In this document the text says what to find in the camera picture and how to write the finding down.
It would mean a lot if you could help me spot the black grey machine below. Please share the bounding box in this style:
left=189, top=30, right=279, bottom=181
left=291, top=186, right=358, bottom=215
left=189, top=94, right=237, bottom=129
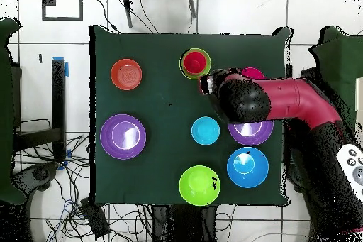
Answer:
left=12, top=162, right=60, bottom=206

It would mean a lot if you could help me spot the small green bowl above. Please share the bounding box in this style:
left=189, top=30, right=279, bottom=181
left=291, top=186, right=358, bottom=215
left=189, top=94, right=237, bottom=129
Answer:
left=179, top=48, right=213, bottom=80

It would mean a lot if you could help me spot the grey cable bundle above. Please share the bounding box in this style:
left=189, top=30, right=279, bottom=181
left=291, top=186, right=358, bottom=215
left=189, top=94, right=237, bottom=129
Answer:
left=13, top=118, right=154, bottom=242

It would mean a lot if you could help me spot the red cup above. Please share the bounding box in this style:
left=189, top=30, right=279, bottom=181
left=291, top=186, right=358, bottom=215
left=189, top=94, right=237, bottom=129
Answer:
left=182, top=50, right=207, bottom=75

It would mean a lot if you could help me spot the wide purple bowl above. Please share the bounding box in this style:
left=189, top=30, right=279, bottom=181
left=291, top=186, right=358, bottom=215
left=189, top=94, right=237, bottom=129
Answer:
left=99, top=114, right=147, bottom=160
left=227, top=120, right=275, bottom=147

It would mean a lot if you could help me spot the orange bowl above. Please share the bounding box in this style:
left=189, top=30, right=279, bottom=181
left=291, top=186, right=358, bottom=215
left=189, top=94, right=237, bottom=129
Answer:
left=110, top=58, right=143, bottom=92

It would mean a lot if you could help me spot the black metal stand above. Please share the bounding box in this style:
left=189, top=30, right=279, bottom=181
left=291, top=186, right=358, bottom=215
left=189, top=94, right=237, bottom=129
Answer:
left=12, top=59, right=67, bottom=162

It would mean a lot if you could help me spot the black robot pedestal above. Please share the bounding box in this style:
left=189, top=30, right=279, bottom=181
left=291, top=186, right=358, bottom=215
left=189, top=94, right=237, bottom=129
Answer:
left=151, top=204, right=219, bottom=242

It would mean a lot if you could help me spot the pink bowl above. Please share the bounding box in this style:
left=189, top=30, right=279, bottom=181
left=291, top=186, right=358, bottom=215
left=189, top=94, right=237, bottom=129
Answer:
left=240, top=67, right=266, bottom=80

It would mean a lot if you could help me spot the small blue bowl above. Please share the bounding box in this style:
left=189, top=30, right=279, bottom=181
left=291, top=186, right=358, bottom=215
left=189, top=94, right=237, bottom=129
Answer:
left=191, top=116, right=221, bottom=146

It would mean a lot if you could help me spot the large blue bowl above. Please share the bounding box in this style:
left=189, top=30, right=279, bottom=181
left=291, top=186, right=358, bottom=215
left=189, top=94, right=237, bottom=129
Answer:
left=226, top=146, right=269, bottom=189

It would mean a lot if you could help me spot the large green bowl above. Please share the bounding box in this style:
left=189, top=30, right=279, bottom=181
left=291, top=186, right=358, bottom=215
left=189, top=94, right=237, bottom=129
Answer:
left=178, top=165, right=221, bottom=207

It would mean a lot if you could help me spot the black power strip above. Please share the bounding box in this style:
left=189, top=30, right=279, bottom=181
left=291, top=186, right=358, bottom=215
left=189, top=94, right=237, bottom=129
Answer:
left=79, top=197, right=111, bottom=238

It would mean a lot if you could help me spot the dark green tablecloth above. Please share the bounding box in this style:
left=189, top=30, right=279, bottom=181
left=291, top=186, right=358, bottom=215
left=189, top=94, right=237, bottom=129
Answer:
left=89, top=25, right=293, bottom=206

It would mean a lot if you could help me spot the green cloth covered table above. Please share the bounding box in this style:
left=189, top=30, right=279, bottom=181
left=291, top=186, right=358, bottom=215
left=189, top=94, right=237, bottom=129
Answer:
left=0, top=17, right=26, bottom=206
left=308, top=26, right=363, bottom=132

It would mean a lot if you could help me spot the thin black floor cable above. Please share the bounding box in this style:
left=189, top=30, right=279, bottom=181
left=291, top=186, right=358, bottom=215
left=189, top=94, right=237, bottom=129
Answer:
left=91, top=0, right=119, bottom=33

